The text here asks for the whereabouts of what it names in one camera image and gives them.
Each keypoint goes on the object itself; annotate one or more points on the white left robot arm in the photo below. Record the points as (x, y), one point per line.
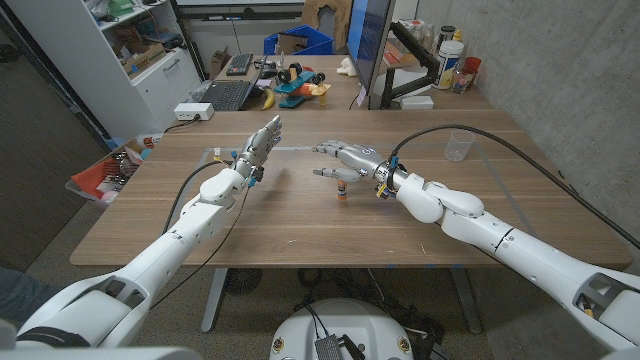
(165, 255)

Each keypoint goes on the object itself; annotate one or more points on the person in dark trousers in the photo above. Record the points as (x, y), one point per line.
(20, 295)

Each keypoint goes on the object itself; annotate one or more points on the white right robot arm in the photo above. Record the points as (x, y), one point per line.
(525, 250)

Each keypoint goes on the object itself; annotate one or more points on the floor bin with clutter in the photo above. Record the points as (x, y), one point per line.
(100, 177)

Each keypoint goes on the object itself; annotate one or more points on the white round canister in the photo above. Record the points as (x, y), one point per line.
(447, 65)

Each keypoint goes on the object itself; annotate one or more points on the wooden back desk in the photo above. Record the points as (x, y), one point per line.
(340, 90)

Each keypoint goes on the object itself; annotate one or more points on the dark lidded bottle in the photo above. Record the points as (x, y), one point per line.
(446, 34)

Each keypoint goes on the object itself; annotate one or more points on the white crumpled figure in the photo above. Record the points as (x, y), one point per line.
(346, 66)

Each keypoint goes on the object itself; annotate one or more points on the yellow banana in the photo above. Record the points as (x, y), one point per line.
(269, 100)

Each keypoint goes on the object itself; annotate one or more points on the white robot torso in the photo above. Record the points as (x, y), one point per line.
(345, 325)

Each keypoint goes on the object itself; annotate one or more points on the teal orange toy airplane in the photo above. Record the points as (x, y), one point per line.
(300, 87)

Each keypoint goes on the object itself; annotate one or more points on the small brown cardboard box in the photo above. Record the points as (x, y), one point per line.
(219, 61)

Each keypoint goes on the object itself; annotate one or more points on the blue plastic bin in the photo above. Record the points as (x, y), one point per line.
(315, 42)

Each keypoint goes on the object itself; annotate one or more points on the black keyboard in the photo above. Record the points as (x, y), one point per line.
(240, 64)

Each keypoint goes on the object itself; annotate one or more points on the black computer monitor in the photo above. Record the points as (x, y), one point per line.
(370, 40)

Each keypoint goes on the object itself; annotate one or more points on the orange capped glue stick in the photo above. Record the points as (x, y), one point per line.
(342, 191)

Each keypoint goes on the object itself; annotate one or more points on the red plastic cup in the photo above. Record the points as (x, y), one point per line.
(472, 65)

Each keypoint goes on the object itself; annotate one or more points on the cardboard box on shelf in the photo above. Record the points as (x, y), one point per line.
(145, 60)

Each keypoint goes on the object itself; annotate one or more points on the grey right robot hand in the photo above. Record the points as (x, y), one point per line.
(362, 160)

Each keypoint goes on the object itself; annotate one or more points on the clear plastic measuring cup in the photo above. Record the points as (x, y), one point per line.
(459, 145)

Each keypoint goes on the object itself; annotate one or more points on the small white box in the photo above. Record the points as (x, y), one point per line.
(416, 102)

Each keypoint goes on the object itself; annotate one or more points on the grey metal table leg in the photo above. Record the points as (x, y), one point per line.
(214, 300)
(466, 300)

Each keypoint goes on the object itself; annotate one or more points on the white power strip box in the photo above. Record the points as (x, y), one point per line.
(192, 111)

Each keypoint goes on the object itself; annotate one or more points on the black laptop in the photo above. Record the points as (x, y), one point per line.
(227, 95)

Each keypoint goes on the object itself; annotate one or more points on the orange printed cardboard box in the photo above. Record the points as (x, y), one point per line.
(397, 54)

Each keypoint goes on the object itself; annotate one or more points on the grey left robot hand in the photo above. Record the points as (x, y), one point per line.
(260, 147)

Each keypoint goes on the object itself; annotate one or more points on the white shelf cabinet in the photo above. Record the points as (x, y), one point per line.
(90, 65)

